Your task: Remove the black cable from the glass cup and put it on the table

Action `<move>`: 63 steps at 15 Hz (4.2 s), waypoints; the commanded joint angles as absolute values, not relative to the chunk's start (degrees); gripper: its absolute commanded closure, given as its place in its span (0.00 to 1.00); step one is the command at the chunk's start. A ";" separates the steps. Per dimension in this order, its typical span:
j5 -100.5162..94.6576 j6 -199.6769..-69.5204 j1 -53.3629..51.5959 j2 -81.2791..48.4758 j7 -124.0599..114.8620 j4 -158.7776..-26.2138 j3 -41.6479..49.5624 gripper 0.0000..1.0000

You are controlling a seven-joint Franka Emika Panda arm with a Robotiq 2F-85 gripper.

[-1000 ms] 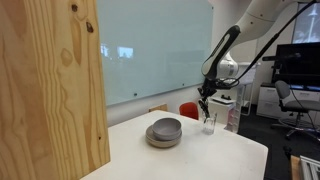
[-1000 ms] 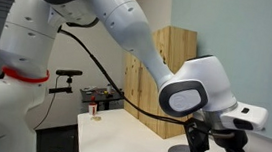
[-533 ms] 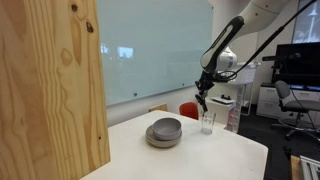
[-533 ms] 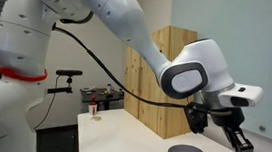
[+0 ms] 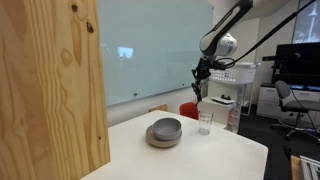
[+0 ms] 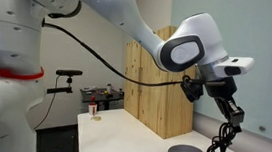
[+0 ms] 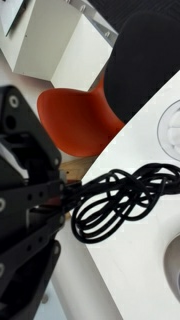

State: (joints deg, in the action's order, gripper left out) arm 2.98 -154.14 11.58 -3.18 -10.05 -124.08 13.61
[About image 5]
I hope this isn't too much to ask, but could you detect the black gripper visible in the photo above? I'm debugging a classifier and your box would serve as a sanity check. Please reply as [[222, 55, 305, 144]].
[[191, 57, 213, 93]]

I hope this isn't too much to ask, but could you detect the clear glass cup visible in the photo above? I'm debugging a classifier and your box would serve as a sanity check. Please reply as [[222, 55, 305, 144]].
[[198, 111, 214, 136]]

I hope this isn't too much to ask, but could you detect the red chair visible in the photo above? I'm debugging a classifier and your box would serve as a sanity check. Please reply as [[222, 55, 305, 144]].
[[178, 101, 200, 121]]

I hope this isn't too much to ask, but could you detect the black and white device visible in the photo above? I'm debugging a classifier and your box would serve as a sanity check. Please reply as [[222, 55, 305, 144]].
[[211, 94, 236, 106]]

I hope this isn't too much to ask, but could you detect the white low cabinet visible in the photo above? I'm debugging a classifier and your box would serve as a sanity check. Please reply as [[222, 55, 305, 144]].
[[197, 96, 238, 127]]

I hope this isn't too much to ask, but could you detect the white laundry basket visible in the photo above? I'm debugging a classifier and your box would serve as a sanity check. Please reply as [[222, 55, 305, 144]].
[[209, 61, 261, 85]]

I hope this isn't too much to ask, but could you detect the clear plastic drawer unit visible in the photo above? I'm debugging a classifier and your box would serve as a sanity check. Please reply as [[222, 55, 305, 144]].
[[224, 96, 242, 134]]

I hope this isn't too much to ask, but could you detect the white basket stand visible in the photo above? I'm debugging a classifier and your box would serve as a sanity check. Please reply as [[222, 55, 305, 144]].
[[237, 83, 254, 117]]

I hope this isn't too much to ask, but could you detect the grey bowl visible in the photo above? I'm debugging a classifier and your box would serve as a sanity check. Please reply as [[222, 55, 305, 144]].
[[151, 117, 183, 141]]

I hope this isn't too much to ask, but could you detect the glass whiteboard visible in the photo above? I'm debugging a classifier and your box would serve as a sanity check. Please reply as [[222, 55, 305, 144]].
[[96, 0, 214, 107]]

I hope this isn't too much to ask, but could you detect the white drawer cabinet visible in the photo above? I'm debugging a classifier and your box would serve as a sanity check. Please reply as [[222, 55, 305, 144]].
[[256, 83, 320, 121]]

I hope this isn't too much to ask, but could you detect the black monitor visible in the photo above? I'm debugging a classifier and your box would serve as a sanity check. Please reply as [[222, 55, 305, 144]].
[[271, 42, 320, 88]]

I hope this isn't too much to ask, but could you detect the grey office chair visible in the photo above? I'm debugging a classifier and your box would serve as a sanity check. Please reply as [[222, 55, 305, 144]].
[[270, 79, 320, 141]]

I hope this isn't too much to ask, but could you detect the window pane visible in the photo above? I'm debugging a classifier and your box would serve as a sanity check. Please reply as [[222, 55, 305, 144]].
[[292, 0, 320, 44]]

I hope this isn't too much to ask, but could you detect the brown wooden plank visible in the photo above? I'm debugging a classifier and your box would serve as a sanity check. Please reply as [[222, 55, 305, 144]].
[[289, 154, 303, 180]]

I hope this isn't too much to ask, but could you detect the light pine wooden board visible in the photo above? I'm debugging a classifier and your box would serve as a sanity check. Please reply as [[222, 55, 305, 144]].
[[0, 0, 111, 180]]

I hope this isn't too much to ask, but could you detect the black camera on stand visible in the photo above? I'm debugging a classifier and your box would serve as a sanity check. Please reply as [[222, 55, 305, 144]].
[[262, 52, 303, 69]]

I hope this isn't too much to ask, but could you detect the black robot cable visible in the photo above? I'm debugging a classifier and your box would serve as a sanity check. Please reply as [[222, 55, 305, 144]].
[[213, 0, 318, 69]]

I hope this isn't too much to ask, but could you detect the aluminium rail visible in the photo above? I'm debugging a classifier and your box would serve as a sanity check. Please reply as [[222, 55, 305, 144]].
[[299, 155, 320, 180]]

